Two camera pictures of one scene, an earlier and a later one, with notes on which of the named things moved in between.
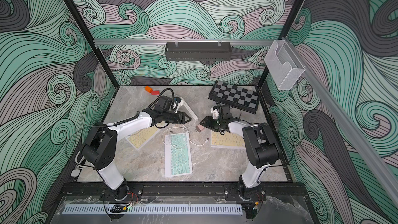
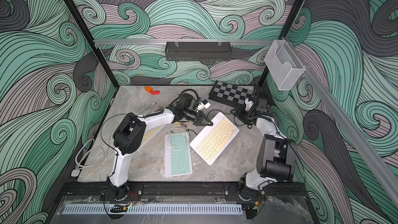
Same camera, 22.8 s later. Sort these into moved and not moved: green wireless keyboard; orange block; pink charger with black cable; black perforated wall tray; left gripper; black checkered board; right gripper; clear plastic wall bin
Moved: right gripper; left gripper; pink charger with black cable
Not moved: orange block; green wireless keyboard; black perforated wall tray; clear plastic wall bin; black checkered board
